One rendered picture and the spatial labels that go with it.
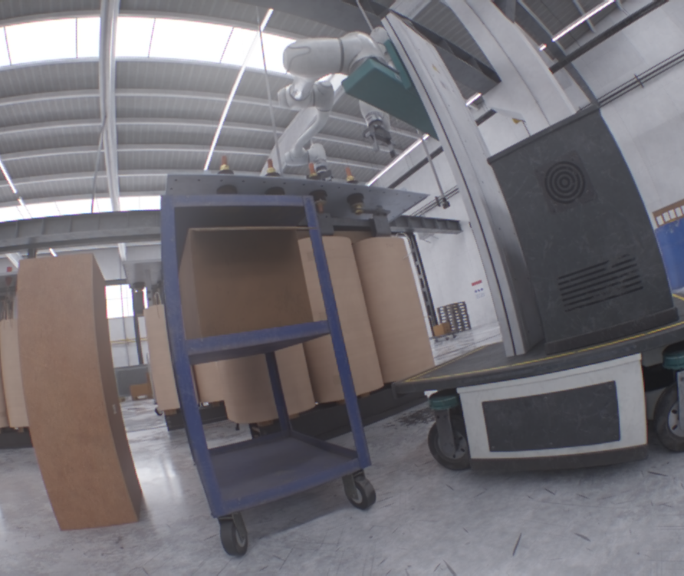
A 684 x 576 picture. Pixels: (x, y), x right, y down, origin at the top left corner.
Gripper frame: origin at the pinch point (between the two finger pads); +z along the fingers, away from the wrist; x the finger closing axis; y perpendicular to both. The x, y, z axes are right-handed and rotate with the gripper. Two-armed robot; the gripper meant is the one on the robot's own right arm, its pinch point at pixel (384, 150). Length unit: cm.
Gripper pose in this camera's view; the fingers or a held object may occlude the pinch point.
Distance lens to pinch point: 170.8
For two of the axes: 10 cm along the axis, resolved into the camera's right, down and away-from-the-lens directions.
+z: 2.1, 9.6, -1.8
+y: 6.4, -2.7, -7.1
